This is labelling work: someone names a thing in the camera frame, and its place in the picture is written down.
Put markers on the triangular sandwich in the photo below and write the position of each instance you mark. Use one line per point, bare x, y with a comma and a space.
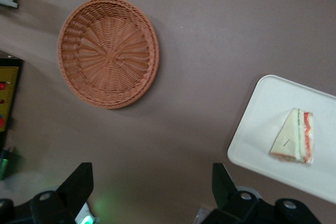
291, 140

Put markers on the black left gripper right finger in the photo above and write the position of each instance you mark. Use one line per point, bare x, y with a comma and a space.
228, 200

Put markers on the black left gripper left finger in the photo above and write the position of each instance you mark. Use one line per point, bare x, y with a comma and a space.
65, 197

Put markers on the beige rectangular tray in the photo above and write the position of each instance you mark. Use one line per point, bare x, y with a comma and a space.
262, 119

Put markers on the brown round wicker basket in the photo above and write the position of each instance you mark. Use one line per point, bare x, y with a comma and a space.
110, 53

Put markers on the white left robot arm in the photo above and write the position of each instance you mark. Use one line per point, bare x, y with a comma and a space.
84, 214

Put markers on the black machine with yellow panel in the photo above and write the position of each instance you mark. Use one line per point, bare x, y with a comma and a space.
8, 90

